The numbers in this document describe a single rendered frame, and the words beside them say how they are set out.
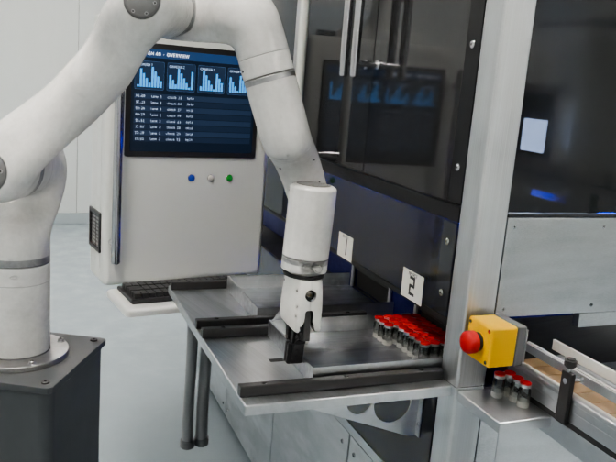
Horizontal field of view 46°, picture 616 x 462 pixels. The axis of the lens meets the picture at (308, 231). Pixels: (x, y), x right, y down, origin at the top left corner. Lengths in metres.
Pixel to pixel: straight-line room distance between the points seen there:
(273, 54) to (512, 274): 0.58
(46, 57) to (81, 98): 5.31
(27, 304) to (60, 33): 5.31
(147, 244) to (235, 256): 0.28
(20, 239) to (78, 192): 5.34
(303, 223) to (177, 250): 0.96
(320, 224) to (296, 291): 0.13
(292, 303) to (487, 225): 0.37
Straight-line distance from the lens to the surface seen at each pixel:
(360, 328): 1.63
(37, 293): 1.43
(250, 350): 1.47
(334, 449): 1.95
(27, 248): 1.40
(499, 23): 1.30
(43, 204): 1.45
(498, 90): 1.29
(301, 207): 1.25
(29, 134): 1.33
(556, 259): 1.44
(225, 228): 2.22
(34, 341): 1.46
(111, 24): 1.25
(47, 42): 6.62
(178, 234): 2.16
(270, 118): 1.24
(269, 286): 1.89
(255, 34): 1.24
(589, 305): 1.52
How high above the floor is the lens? 1.42
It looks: 12 degrees down
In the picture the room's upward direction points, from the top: 5 degrees clockwise
